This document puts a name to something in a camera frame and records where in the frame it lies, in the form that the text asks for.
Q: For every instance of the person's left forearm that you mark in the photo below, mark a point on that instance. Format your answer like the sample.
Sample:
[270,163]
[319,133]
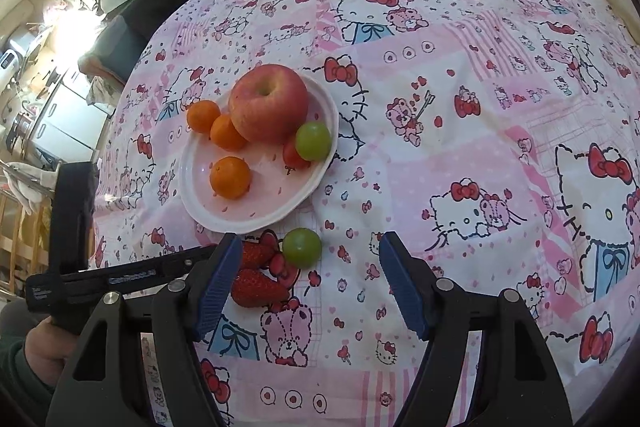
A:
[20,377]

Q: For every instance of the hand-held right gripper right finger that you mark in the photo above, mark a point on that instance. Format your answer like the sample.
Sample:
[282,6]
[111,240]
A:
[405,287]

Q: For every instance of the wooden rack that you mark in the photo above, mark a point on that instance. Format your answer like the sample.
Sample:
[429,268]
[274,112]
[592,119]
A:
[20,247]

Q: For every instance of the small orange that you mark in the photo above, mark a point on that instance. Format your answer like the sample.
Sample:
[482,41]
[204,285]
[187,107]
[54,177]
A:
[226,134]
[230,177]
[202,117]

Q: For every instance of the white hanging cloth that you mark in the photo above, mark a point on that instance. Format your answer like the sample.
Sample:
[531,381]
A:
[30,187]

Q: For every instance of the small red strawberry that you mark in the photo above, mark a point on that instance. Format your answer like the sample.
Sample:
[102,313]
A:
[255,255]

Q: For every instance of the white kitchen cabinet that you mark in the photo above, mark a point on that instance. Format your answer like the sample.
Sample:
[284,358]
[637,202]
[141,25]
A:
[70,117]

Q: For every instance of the person's left hand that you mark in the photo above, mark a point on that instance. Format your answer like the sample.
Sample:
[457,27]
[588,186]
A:
[47,347]

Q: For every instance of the large red strawberry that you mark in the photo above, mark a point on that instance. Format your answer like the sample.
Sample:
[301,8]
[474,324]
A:
[257,288]

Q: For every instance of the pink cartoon printed tablecloth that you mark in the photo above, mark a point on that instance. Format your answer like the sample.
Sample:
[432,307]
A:
[450,57]

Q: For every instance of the green grape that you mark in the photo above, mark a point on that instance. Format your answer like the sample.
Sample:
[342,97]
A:
[301,247]
[313,140]

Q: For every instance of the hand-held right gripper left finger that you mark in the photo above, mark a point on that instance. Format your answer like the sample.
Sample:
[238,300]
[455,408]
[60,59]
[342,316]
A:
[220,287]

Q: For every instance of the pink strawberry-print plate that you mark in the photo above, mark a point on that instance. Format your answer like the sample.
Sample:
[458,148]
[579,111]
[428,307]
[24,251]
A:
[260,202]

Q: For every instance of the red apple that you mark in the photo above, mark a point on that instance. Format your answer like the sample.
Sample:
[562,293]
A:
[267,102]

